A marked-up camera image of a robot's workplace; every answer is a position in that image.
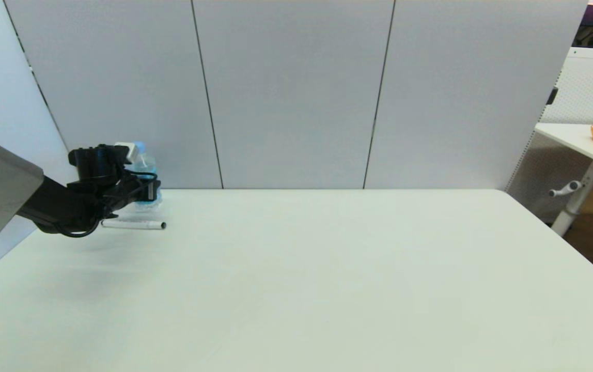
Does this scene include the white side table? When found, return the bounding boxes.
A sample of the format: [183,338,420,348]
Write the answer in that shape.
[534,122,593,237]

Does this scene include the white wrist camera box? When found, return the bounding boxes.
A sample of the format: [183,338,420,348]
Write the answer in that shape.
[114,142,138,164]

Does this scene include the grey table crank handle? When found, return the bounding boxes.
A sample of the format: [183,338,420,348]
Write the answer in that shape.
[549,180,584,197]

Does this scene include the white perforated partition panel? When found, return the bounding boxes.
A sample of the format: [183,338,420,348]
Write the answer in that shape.
[504,46,593,223]

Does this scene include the white marker pen black tip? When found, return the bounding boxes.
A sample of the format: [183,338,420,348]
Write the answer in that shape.
[101,220,167,230]

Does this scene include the clear soda water bottle blue cap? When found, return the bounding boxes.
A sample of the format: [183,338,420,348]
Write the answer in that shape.
[128,141,163,208]

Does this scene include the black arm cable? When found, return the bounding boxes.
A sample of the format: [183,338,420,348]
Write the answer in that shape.
[55,173,161,239]

